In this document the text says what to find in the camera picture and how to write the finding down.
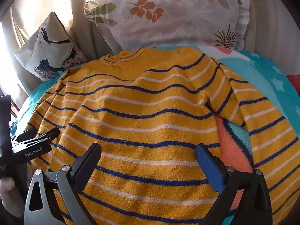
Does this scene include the dancer print cushion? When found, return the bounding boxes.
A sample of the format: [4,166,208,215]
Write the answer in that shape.
[13,12,89,82]

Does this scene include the red object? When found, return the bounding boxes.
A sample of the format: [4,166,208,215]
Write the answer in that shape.
[286,74,300,88]

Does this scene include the leaf print pillow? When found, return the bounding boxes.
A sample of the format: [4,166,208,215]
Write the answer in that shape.
[84,0,252,52]

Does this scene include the yellow striped sweater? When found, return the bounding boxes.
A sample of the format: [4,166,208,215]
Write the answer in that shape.
[25,47,300,225]

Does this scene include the person's left hand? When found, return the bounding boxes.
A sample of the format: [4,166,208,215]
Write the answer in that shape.
[0,177,25,217]

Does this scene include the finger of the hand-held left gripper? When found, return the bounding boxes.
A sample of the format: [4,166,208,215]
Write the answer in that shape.
[10,138,52,163]
[13,127,60,144]

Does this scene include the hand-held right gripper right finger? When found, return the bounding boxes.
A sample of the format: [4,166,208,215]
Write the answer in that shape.
[195,143,273,225]

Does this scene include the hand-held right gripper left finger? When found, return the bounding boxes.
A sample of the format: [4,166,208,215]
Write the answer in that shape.
[23,142,102,225]

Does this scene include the teal cartoon blanket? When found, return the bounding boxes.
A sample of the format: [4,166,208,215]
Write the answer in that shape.
[9,44,300,225]

